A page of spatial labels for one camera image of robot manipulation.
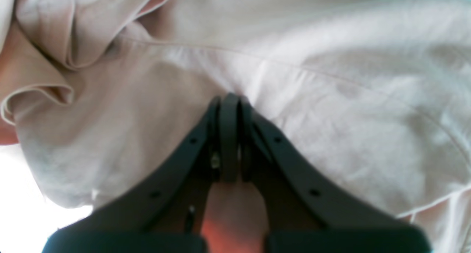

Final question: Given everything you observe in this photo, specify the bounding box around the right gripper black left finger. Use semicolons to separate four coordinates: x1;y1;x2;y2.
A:
43;93;240;253

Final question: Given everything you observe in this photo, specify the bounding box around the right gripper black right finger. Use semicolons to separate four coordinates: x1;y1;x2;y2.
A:
239;97;431;253

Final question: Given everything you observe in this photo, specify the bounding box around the pink T-shirt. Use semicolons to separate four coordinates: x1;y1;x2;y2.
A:
1;0;471;253

